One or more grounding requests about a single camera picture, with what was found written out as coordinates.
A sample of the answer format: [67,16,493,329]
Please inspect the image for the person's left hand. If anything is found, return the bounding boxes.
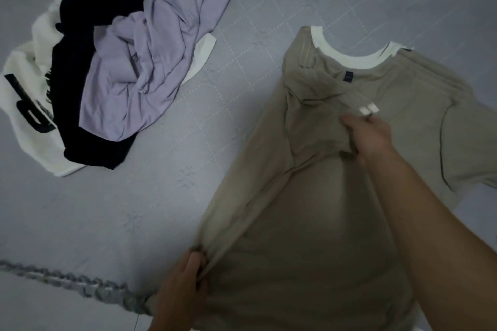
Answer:
[156,249,210,324]

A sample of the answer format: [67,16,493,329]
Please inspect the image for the person's right hand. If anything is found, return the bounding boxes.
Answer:
[340,113,400,169]

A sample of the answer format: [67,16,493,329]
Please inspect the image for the beige t-shirt with cream collar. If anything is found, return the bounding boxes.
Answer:
[193,25,497,331]

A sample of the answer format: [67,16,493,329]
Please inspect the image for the person's left forearm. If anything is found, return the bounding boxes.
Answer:
[148,313,193,331]

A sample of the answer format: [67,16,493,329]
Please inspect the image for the person's right forearm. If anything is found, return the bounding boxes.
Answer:
[361,150,497,331]

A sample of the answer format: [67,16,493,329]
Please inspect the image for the grey quilted bedspread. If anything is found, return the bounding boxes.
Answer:
[0,0,497,316]

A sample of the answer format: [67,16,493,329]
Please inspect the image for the lavender garment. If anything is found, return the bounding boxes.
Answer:
[79,0,247,142]

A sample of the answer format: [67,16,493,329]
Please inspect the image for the white garment with black print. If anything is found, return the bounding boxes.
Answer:
[2,0,217,178]

